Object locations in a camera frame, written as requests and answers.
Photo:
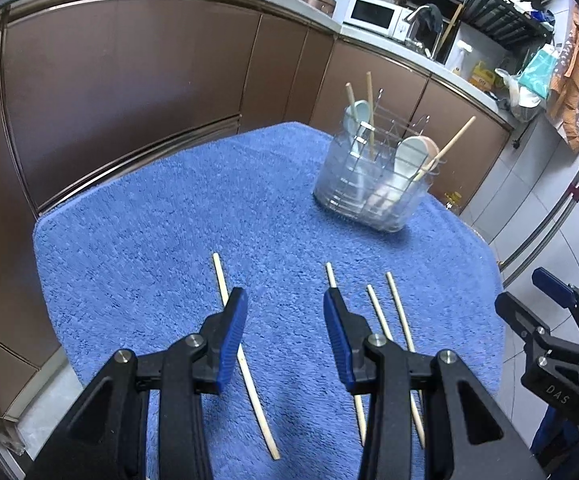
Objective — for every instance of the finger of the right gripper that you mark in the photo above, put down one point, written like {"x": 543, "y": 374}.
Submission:
{"x": 524, "y": 323}
{"x": 553, "y": 287}

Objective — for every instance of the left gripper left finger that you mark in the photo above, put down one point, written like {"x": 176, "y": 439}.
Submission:
{"x": 214, "y": 360}

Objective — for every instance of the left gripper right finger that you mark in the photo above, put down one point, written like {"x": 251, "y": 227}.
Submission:
{"x": 359, "y": 362}

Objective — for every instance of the white ceramic spoon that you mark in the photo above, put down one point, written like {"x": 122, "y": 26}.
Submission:
{"x": 410, "y": 156}

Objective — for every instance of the light blue ceramic spoon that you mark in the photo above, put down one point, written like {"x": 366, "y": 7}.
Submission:
{"x": 353, "y": 127}

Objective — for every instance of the brown kitchen cabinets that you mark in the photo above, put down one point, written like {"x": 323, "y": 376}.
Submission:
{"x": 88, "y": 83}

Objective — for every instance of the chrome kitchen faucet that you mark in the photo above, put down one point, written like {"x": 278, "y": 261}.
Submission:
{"x": 424, "y": 27}

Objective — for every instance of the blue towel mat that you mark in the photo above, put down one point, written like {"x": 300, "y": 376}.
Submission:
{"x": 131, "y": 264}

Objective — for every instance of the teal plastic bag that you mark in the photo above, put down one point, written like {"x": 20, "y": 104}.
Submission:
{"x": 537, "y": 75}

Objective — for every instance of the yellow detergent bag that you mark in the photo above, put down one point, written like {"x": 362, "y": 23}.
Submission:
{"x": 482, "y": 78}

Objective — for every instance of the white microwave oven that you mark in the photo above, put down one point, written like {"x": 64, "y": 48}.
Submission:
{"x": 380, "y": 17}

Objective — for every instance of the maroon handled umbrella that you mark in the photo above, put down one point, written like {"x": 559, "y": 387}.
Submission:
{"x": 538, "y": 239}

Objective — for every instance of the clear utensil holder wire rack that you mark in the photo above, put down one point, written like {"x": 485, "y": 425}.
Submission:
{"x": 359, "y": 188}

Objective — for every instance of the black wall dish rack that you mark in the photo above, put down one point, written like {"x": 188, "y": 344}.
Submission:
{"x": 510, "y": 23}

